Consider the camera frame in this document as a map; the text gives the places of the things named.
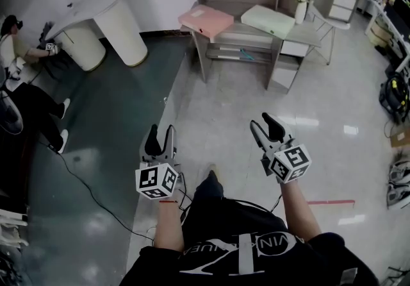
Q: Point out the white round pedestal table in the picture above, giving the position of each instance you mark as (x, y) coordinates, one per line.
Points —
(105, 21)

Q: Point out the grey floor fan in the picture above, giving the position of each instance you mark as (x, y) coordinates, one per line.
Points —
(9, 114)

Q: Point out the pale green file box item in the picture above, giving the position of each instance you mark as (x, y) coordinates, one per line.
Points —
(267, 20)

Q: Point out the person's black printed t-shirt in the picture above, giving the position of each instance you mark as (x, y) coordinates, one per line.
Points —
(243, 252)

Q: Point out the brown cardboard box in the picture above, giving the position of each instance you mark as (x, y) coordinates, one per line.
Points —
(402, 137)

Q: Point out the white vase with white flowers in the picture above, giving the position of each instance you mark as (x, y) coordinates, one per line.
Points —
(301, 1)

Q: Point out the pair of grey sneakers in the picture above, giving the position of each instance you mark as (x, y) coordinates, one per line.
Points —
(398, 182)

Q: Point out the person's black trouser leg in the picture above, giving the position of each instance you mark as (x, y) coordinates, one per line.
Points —
(209, 187)

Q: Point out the teal tool on shelf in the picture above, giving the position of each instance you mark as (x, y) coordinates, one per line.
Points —
(247, 54)

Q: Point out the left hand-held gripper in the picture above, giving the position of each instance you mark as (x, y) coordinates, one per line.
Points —
(153, 180)

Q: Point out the white chair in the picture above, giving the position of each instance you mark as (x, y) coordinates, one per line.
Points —
(330, 21)

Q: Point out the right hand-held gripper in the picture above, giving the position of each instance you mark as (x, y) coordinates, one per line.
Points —
(290, 163)

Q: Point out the pink file box item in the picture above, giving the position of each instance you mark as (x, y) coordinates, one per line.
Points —
(205, 20)

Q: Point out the person's right forearm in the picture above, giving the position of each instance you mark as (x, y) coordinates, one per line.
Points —
(299, 211)

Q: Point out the black and yellow bag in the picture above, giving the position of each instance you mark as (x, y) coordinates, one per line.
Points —
(394, 92)

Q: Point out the person's left forearm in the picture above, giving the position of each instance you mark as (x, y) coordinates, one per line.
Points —
(168, 227)

